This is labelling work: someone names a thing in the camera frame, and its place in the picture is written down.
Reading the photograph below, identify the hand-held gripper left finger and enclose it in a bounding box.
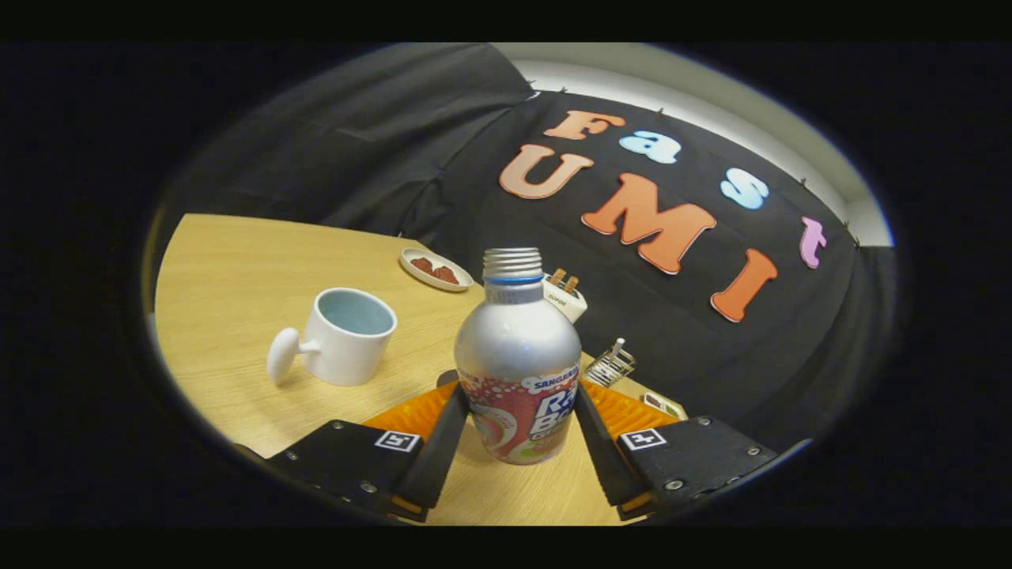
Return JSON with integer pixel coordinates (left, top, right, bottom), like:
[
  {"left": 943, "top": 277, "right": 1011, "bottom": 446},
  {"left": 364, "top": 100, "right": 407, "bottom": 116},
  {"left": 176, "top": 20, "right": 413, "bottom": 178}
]
[{"left": 265, "top": 382, "right": 471, "bottom": 522}]

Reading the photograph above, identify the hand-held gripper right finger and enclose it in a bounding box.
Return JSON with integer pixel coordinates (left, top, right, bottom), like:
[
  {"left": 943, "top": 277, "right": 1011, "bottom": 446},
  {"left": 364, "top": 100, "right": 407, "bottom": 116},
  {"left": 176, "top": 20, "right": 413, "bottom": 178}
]
[{"left": 572, "top": 381, "right": 781, "bottom": 521}]

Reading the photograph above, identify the silver juice bottle red label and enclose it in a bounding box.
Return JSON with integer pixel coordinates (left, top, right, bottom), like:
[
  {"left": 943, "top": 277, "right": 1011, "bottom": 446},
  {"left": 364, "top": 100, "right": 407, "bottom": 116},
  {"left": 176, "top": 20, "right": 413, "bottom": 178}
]
[{"left": 454, "top": 247, "right": 583, "bottom": 465}]

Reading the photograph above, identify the white cup with knob handle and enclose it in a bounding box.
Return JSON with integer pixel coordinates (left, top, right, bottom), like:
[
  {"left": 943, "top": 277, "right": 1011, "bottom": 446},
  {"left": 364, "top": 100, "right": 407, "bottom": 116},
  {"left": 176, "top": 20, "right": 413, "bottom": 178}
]
[{"left": 266, "top": 287, "right": 398, "bottom": 388}]

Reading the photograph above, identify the white divided condiment dish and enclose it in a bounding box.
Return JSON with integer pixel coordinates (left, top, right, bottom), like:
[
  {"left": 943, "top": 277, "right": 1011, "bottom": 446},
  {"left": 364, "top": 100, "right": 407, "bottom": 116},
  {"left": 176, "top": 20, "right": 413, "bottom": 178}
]
[{"left": 640, "top": 391, "right": 687, "bottom": 420}]

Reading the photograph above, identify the white toaster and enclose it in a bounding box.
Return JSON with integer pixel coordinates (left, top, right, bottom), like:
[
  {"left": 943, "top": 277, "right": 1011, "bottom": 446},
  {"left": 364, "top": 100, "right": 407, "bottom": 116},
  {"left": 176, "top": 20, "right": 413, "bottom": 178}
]
[{"left": 542, "top": 269, "right": 588, "bottom": 323}]

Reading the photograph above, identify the small white plate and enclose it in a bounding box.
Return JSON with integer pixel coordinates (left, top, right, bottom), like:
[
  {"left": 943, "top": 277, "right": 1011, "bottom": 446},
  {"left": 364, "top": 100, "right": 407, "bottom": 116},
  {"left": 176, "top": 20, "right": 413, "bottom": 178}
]
[{"left": 399, "top": 247, "right": 474, "bottom": 293}]

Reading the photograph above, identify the light wooden table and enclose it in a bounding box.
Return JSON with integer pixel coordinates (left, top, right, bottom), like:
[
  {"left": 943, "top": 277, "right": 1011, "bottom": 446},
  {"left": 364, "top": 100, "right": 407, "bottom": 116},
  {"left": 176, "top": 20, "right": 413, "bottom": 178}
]
[{"left": 154, "top": 213, "right": 689, "bottom": 526}]

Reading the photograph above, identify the metal wire basket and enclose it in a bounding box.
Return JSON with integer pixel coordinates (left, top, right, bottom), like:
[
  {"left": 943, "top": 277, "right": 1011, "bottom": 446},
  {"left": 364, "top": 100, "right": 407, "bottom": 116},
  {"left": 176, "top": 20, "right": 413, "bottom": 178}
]
[{"left": 587, "top": 338, "right": 637, "bottom": 388}]

